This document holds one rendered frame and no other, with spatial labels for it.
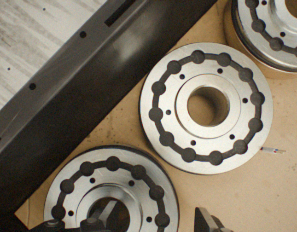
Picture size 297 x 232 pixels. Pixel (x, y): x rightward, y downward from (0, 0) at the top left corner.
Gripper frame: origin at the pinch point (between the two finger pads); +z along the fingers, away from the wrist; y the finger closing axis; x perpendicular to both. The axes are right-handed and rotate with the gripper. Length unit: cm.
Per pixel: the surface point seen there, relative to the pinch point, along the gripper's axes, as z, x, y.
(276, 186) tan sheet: 4.9, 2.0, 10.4
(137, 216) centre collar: 1.1, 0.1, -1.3
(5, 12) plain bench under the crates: 17.9, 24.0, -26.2
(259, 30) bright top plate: 2.2, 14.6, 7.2
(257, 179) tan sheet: 4.9, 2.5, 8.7
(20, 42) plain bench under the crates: 17.9, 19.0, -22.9
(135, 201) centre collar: 1.2, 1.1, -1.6
